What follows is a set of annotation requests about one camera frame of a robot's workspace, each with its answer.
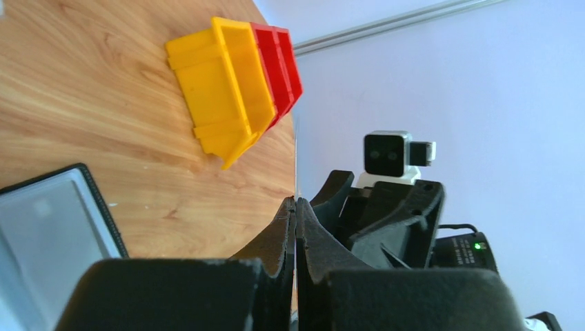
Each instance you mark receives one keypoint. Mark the aluminium frame rail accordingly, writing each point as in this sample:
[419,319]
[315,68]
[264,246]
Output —
[389,24]

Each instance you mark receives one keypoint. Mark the black leather card holder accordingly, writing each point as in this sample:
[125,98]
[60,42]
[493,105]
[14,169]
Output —
[53,228]

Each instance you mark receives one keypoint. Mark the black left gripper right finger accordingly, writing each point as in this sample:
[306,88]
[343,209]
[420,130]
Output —
[337,291]

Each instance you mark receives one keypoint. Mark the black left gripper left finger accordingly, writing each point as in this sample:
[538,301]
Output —
[250,290]

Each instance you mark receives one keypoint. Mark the red plastic bin middle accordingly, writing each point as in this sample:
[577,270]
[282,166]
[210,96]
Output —
[275,71]

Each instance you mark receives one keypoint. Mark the red plastic bin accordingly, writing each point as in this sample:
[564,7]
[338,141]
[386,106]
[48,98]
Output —
[275,71]
[290,64]

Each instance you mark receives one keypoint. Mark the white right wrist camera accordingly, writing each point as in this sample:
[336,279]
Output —
[394,157]

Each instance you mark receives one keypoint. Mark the red plastic bin far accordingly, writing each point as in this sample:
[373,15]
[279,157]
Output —
[290,64]

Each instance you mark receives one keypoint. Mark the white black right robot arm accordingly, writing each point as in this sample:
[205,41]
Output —
[456,246]

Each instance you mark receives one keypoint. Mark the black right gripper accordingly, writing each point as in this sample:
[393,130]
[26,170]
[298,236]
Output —
[389,225]

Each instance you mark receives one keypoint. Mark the yellow plastic bin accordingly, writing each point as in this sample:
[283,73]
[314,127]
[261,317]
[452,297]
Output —
[222,79]

